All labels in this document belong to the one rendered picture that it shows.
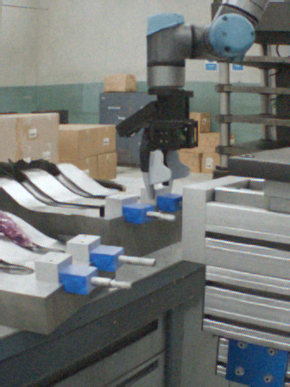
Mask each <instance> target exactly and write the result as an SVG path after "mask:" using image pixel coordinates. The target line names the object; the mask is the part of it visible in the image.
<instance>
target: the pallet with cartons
mask: <svg viewBox="0 0 290 387"><path fill-rule="evenodd" d="M115 127H116V126H115V125H102V124H87V125H74V124H59V131H60V140H59V142H60V146H59V160H60V163H68V164H71V165H73V166H75V167H76V168H79V169H80V170H81V171H83V172H84V173H85V174H87V175H88V176H90V177H91V178H97V179H105V180H111V179H116V177H117V153H116V152H115V151H116V128H115Z"/></svg>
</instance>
